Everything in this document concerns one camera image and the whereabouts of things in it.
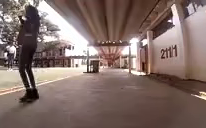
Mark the grass lawn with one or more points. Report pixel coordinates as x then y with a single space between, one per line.
7 78

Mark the grey concrete path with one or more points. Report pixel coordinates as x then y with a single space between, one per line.
107 100

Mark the large leafy tree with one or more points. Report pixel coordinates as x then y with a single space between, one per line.
4 23

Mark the yellow painted kerb line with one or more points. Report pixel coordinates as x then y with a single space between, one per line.
4 90

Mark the ribbed concrete walkway roof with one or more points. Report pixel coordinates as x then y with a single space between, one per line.
107 20

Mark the white building with numerals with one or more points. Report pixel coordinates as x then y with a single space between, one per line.
191 50

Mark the person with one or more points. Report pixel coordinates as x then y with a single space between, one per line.
27 43
11 53

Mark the dark cabinet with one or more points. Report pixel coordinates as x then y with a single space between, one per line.
94 66

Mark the low building with dark roof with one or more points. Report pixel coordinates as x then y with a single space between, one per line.
51 55

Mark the thin pole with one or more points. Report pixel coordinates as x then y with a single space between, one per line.
130 60
88 60

